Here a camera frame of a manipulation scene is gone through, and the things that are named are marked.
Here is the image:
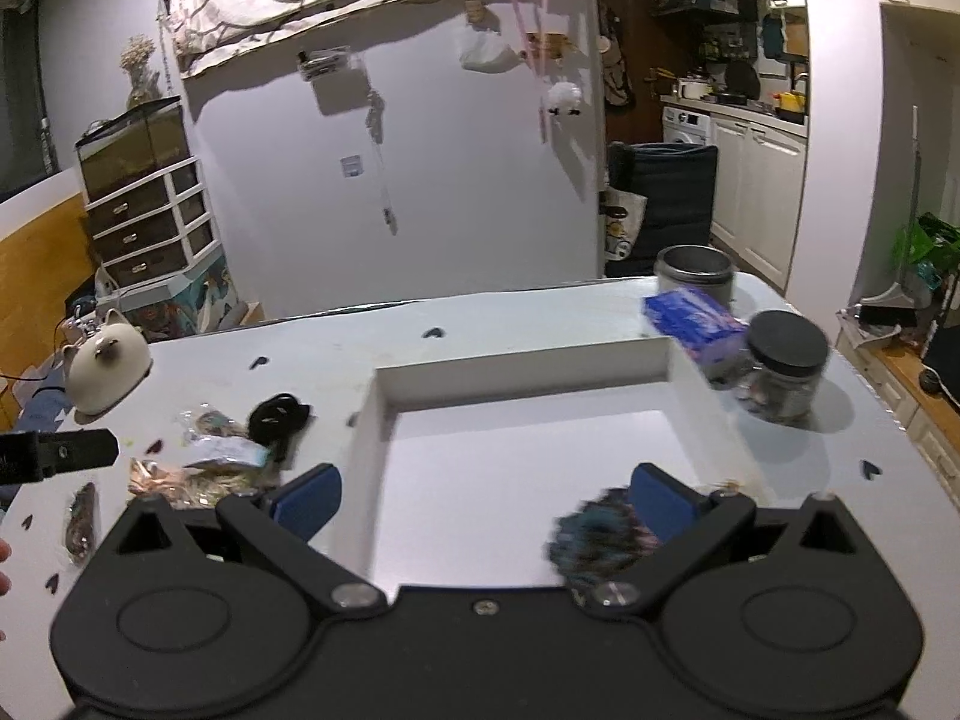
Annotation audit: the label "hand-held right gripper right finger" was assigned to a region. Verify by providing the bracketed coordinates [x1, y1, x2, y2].
[574, 463, 871, 620]

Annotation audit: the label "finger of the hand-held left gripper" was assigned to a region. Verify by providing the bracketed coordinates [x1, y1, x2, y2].
[0, 427, 120, 485]

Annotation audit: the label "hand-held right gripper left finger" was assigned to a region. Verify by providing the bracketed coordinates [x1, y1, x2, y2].
[112, 463, 389, 620]

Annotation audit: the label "clear packet with dark cord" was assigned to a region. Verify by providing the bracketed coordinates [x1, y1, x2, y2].
[63, 483, 103, 568]

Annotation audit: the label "clear packet with white card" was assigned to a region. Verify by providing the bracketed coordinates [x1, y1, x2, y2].
[175, 406, 271, 470]

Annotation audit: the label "shallow white tray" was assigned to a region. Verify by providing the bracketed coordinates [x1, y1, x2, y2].
[351, 336, 760, 595]

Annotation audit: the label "person's left hand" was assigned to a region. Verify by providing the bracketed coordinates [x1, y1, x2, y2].
[0, 538, 13, 647]

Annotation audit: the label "white cat-shaped figurine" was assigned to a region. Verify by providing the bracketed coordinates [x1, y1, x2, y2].
[66, 307, 153, 416]

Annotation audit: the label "colourful printed storage box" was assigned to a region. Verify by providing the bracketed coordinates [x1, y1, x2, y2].
[112, 255, 247, 341]

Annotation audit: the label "blue tissue pack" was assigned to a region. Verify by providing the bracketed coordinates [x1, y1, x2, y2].
[643, 286, 751, 385]

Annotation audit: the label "glass jar with black lid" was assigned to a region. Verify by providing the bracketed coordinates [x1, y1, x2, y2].
[711, 310, 830, 425]

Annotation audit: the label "grey round metal pot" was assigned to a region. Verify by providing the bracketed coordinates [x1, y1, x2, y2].
[653, 244, 734, 310]

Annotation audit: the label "white drawer cabinet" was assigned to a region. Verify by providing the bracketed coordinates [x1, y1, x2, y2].
[84, 157, 226, 292]

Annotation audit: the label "printed tote bag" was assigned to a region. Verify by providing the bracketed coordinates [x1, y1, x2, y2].
[602, 186, 650, 265]

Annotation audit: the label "glass fish tank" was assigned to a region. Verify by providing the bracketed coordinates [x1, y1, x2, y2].
[73, 96, 190, 205]

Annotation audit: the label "dark fabric chair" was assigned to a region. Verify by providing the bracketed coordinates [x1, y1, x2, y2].
[604, 139, 721, 280]

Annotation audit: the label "white kitchen base cabinet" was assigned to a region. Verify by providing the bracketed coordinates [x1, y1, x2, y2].
[708, 111, 809, 295]

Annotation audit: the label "green plastic bag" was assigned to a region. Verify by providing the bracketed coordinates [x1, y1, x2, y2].
[891, 211, 960, 295]

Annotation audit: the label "white washing machine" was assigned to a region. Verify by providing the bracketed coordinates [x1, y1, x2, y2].
[661, 105, 713, 148]

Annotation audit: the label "dried flower bunch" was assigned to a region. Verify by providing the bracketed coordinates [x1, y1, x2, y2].
[118, 33, 163, 110]

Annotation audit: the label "white plush sheep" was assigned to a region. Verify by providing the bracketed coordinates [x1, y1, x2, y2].
[543, 79, 586, 118]

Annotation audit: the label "hanging clear pouch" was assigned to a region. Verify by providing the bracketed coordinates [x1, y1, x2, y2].
[297, 47, 355, 85]

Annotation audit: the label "white plastic bag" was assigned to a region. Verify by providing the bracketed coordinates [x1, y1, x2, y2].
[457, 24, 520, 76]

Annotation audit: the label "clear packet with cream cord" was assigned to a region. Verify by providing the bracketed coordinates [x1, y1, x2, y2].
[174, 465, 282, 512]

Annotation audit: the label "clear packet with tan cord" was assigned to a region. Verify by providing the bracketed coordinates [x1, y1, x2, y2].
[126, 457, 190, 502]

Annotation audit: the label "black hair tie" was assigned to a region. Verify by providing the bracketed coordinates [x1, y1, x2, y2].
[246, 393, 312, 462]

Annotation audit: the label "hanging keychain string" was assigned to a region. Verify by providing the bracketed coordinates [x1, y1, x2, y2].
[364, 88, 400, 238]

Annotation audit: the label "pink hanging straps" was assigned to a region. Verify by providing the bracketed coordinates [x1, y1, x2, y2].
[507, 0, 557, 145]

